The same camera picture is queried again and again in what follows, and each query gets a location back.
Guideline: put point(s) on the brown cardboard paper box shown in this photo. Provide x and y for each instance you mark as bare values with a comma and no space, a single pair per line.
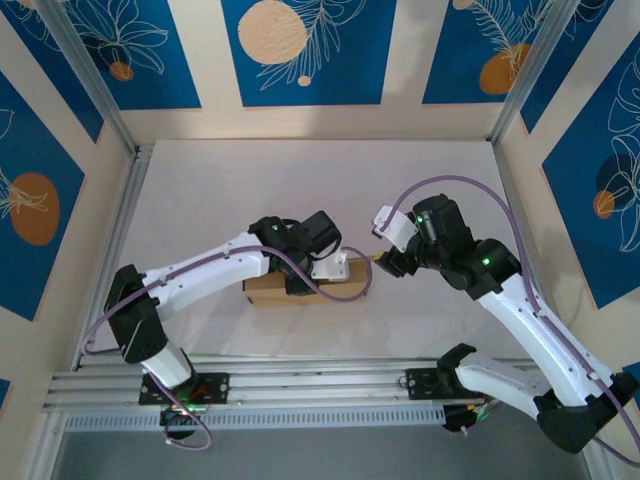
265,290

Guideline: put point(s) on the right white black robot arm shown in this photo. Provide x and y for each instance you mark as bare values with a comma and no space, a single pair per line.
530,330

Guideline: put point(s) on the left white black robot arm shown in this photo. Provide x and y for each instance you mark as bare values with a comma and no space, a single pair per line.
200,280

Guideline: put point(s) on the right black base electronics module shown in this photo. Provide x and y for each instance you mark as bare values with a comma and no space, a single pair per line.
457,420

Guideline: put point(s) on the black base electronics module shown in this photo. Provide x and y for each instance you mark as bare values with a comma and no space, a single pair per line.
175,417
457,420

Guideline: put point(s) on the left black base electronics module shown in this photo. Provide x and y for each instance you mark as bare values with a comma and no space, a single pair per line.
175,417

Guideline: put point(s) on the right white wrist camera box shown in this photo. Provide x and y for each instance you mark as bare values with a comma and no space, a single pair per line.
400,230

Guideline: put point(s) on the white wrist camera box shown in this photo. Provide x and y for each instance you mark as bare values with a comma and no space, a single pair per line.
400,230
332,270

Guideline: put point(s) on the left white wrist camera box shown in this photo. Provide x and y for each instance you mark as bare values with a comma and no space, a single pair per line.
332,270

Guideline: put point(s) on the right aluminium side rail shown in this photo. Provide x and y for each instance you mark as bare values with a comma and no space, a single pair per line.
504,170

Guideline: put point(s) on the aluminium side rail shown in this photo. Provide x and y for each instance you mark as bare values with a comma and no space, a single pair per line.
129,200
504,170

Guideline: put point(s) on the aluminium cross rail frame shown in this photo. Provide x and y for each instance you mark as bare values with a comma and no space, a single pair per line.
320,385

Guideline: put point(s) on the blue floral wall poster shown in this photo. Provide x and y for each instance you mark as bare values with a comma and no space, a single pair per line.
165,75
55,75
30,270
580,210
4,392
350,75
585,65
460,60
634,368

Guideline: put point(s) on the right aluminium corner post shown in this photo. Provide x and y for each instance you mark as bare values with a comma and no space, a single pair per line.
529,75

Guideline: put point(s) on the aluminium corner post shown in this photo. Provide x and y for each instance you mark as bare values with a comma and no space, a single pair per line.
529,75
91,75

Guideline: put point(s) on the left aluminium side rail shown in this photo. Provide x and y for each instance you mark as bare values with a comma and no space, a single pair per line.
129,200

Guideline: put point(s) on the left aluminium corner post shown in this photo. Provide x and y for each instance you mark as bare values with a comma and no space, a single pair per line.
91,75

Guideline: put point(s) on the right aluminium frame leg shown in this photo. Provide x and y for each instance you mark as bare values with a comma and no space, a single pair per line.
597,467

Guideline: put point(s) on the aluminium frame leg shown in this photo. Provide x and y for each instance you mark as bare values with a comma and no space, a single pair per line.
45,450
597,467

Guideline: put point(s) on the left aluminium frame leg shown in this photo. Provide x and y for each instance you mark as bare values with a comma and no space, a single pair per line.
45,450

